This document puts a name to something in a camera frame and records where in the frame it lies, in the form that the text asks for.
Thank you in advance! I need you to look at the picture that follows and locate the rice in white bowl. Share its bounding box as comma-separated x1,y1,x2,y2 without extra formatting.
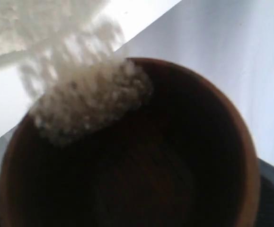
0,0,107,57

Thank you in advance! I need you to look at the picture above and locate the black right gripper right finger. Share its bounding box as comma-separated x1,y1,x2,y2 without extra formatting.
255,159,274,227

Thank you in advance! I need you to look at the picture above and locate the brown wooden cup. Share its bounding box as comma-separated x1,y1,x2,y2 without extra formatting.
0,58,260,227

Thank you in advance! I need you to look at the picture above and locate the rice pile in tray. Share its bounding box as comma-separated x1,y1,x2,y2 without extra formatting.
19,19,153,146

